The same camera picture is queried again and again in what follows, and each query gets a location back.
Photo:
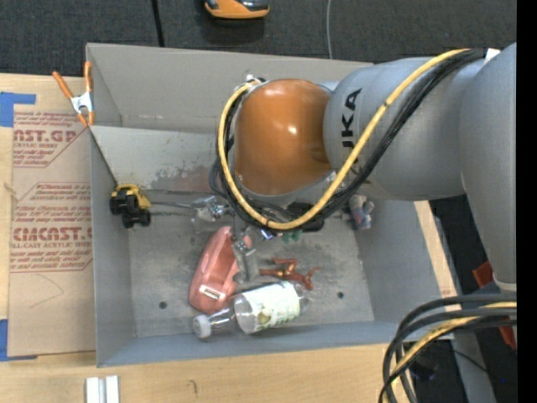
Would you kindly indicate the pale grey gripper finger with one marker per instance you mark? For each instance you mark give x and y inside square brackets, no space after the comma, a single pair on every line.
[248,265]

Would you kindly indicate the pink plastic bottle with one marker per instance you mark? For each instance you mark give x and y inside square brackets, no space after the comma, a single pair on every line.
[212,273]

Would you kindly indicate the clear glass thing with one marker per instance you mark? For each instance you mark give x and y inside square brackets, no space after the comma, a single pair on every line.
[207,210]

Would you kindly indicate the red-brown toy lizard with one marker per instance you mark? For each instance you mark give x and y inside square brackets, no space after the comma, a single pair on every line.
[289,270]

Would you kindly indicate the clear plastic bottle white label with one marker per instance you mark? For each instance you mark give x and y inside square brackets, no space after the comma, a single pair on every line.
[268,307]

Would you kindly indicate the grey metal bin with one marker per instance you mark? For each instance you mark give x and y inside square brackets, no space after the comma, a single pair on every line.
[168,267]

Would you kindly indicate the yellow toy truck black wheels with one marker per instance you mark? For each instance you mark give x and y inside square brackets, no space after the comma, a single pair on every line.
[130,206]

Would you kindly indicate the brown cardboard board red print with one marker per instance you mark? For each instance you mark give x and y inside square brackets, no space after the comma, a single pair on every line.
[46,292]

